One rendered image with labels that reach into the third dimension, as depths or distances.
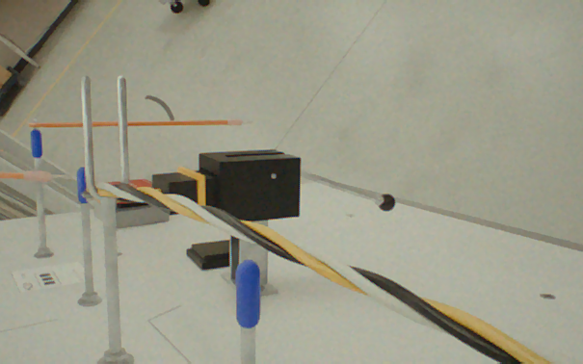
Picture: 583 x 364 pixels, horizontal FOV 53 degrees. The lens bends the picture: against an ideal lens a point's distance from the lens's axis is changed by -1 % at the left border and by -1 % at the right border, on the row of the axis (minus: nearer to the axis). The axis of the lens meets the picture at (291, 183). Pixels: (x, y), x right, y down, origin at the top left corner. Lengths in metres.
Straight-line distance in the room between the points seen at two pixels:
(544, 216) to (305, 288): 1.31
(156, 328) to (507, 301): 0.22
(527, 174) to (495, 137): 0.19
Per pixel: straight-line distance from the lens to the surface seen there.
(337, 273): 0.16
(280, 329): 0.34
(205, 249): 0.45
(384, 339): 0.34
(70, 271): 0.45
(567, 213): 1.65
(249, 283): 0.19
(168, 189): 0.36
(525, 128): 1.87
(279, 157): 0.38
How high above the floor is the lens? 1.34
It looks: 35 degrees down
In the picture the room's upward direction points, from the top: 50 degrees counter-clockwise
